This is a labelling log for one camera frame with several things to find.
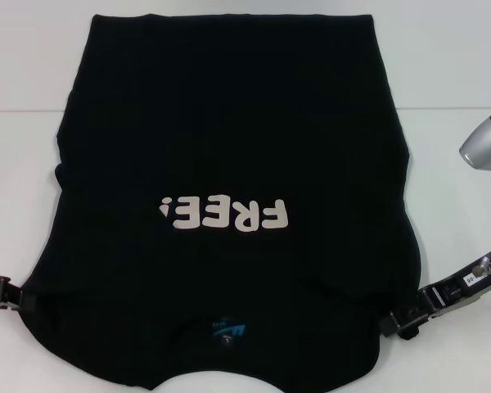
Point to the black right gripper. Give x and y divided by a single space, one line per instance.
466 286

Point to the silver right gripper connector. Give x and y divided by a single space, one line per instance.
483 269

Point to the black shirt with FREE print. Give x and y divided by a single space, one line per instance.
245 123

